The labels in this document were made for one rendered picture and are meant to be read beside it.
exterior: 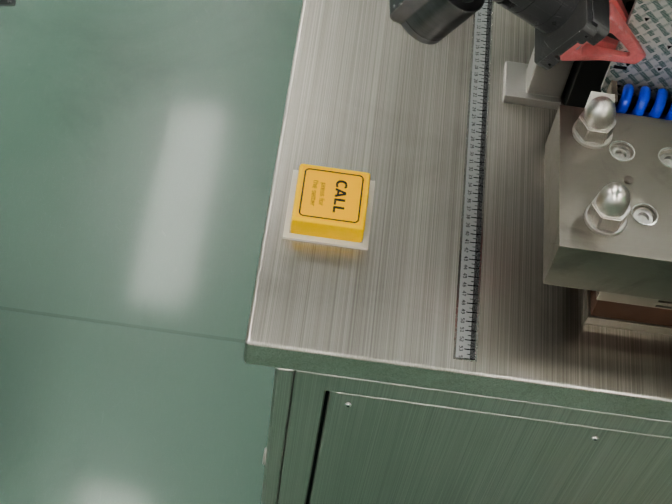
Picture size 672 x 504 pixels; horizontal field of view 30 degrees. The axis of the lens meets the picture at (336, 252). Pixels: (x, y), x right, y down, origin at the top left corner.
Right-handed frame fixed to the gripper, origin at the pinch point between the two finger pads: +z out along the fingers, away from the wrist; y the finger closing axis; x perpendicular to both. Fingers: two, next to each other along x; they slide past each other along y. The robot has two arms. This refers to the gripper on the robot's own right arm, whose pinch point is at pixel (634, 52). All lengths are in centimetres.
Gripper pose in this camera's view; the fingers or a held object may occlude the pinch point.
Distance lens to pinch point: 118.7
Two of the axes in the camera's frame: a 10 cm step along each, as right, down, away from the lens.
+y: -1.0, 8.2, -5.7
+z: 8.1, 4.0, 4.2
